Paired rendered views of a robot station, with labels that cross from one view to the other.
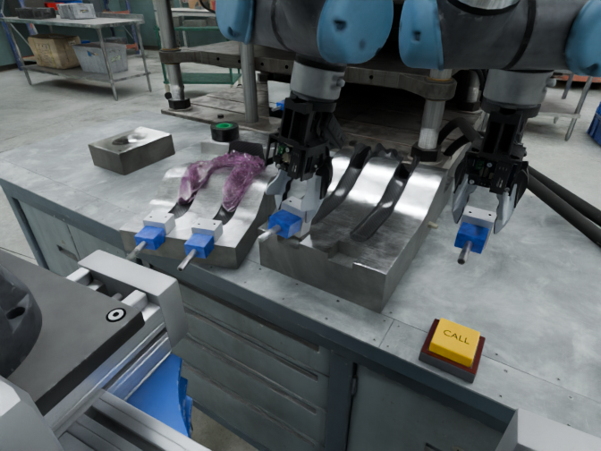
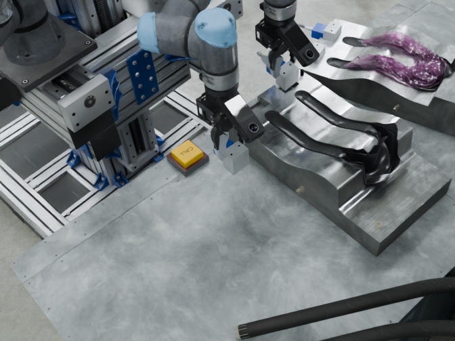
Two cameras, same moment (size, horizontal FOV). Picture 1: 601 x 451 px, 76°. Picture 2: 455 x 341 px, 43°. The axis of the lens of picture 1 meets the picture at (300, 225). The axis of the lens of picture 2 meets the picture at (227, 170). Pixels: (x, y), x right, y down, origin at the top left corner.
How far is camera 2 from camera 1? 1.55 m
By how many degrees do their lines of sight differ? 78
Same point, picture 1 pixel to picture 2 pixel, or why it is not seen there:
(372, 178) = (345, 137)
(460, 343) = (181, 151)
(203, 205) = (357, 52)
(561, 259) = (243, 284)
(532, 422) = (101, 78)
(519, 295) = (214, 222)
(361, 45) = not seen: outside the picture
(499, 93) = not seen: hidden behind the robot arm
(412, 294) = not seen: hidden behind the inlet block
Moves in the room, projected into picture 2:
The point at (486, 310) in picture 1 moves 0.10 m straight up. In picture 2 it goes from (210, 195) to (206, 169)
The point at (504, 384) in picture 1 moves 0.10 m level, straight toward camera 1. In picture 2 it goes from (160, 173) to (143, 149)
